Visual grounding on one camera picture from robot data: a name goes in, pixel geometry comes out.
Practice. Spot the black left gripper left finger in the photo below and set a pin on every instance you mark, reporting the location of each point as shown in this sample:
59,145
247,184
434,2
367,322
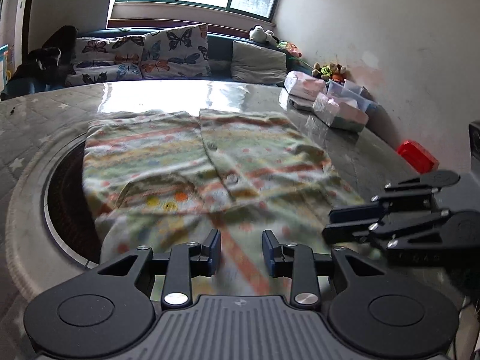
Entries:
185,262

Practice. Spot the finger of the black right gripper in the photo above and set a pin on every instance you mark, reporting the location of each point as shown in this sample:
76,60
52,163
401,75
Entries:
415,194
443,228

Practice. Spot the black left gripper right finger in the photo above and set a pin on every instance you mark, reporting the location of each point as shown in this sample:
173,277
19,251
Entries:
296,262

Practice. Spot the floral patterned baby shirt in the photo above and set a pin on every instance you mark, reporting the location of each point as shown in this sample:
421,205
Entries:
165,179

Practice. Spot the black clothes pile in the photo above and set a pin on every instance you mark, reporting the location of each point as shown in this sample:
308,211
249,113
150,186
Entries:
44,69

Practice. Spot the red plastic stool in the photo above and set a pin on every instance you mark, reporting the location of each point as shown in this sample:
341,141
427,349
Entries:
418,157

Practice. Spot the tissue pack on table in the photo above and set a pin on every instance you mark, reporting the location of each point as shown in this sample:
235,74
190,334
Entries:
340,112

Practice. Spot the clear plastic storage box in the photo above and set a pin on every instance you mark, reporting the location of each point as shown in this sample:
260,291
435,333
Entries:
352,92

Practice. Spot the small plush toys pile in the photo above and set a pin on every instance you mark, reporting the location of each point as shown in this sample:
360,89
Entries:
331,71

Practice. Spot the grey plain cushion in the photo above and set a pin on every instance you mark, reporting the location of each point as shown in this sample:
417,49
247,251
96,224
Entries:
254,64

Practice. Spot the butterfly print cushion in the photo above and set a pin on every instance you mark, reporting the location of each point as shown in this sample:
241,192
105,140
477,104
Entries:
180,52

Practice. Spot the quilted star table cover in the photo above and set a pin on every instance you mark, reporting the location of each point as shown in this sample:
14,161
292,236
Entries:
47,232

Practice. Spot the white plush toy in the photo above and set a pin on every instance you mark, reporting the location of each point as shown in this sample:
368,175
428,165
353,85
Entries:
259,35

